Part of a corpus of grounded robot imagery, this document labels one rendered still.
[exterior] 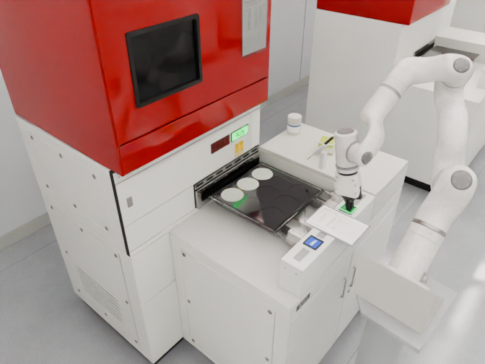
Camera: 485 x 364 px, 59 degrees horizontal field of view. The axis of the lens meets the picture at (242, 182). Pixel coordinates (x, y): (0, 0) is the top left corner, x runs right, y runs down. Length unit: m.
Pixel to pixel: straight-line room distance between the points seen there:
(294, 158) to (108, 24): 1.09
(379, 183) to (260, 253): 0.61
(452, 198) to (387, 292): 0.37
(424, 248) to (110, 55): 1.17
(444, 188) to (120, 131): 1.06
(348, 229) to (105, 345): 1.50
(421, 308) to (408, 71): 0.82
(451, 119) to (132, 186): 1.15
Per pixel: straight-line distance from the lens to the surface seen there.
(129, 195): 1.62
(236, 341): 1.99
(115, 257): 1.90
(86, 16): 1.30
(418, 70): 1.70
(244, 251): 1.75
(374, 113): 1.64
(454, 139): 1.65
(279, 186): 1.96
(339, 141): 1.60
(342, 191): 1.71
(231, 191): 1.92
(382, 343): 1.79
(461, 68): 1.65
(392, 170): 2.06
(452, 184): 1.54
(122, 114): 1.41
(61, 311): 2.79
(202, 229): 1.85
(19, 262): 3.20
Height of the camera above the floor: 2.04
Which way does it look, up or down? 35 degrees down
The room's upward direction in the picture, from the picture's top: straight up
